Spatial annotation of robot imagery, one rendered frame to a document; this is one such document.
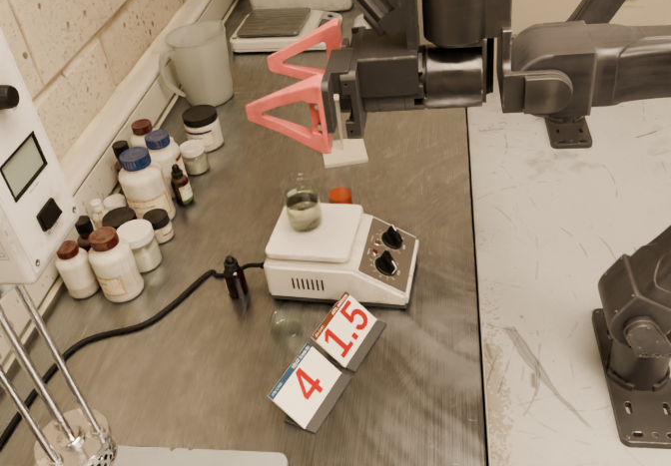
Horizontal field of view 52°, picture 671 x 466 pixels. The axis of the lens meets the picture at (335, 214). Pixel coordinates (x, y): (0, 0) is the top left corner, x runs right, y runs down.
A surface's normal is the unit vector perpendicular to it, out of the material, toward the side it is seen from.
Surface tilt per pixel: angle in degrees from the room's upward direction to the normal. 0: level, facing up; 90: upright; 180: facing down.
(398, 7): 90
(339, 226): 0
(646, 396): 0
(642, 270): 60
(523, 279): 0
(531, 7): 90
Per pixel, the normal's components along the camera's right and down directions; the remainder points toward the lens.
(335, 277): -0.22, 0.62
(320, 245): -0.11, -0.79
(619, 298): -0.91, -0.38
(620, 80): 0.12, 0.55
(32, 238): 0.99, -0.01
